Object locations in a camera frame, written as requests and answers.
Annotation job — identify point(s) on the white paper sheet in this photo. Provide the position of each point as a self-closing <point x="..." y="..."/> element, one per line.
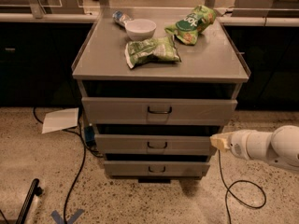
<point x="60" y="120"/>

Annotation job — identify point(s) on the grey top drawer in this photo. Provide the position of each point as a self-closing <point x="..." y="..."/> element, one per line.
<point x="104" y="110"/>

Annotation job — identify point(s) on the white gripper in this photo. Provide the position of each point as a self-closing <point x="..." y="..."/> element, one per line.
<point x="239" y="144"/>

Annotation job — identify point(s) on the blue silver snack packet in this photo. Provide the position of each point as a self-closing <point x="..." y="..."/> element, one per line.
<point x="121" y="18"/>

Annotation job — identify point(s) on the grey drawer cabinet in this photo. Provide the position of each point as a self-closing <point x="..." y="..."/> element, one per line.
<point x="210" y="69"/>

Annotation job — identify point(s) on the green chip bag rear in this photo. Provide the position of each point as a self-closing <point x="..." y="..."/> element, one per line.
<point x="188" y="29"/>

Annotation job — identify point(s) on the grey middle drawer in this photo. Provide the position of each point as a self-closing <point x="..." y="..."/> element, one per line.
<point x="154" y="144"/>

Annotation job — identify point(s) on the green chip bag front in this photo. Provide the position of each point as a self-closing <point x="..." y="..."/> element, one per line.
<point x="152" y="50"/>

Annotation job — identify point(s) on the grey bottom drawer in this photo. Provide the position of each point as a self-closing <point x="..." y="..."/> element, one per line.
<point x="156" y="168"/>

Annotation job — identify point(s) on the black bar foot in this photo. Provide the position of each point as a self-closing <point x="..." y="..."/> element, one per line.
<point x="34" y="190"/>

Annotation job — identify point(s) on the white bowl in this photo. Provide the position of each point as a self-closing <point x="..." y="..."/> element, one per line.
<point x="140" y="29"/>

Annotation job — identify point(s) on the blue power adapter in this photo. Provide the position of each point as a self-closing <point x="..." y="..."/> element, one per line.
<point x="89" y="136"/>

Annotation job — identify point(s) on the dark counter cabinets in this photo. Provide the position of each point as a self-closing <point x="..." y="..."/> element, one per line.
<point x="35" y="63"/>

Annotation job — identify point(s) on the grey drawer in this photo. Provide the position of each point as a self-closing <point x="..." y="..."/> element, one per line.
<point x="156" y="168"/>
<point x="104" y="110"/>
<point x="154" y="144"/>

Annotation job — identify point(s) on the green chip bag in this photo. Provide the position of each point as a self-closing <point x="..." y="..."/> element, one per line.
<point x="152" y="50"/>
<point x="188" y="29"/>

